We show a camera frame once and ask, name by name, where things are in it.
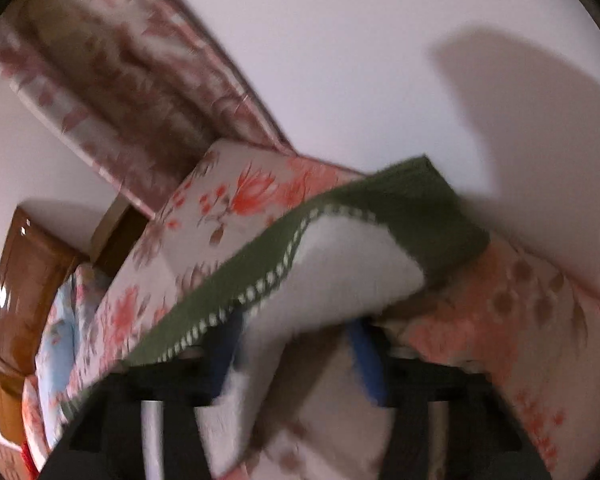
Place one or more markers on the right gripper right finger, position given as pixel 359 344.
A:
pixel 447 423

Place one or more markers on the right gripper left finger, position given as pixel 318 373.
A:
pixel 140 421

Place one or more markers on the green and white knit sweater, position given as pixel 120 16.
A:
pixel 341 255

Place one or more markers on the floral pink bed quilt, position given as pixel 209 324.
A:
pixel 519 320

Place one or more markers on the folded light blue quilt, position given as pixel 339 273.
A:
pixel 73 309

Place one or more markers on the light wooden wardrobe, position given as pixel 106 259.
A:
pixel 12 465

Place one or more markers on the light wooden headboard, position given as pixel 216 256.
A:
pixel 11 421

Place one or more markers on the dark wooden headboard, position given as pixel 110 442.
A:
pixel 34 263

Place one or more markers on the dark wooden nightstand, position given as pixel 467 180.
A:
pixel 118 230

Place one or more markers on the floral pink curtain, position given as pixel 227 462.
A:
pixel 138 89

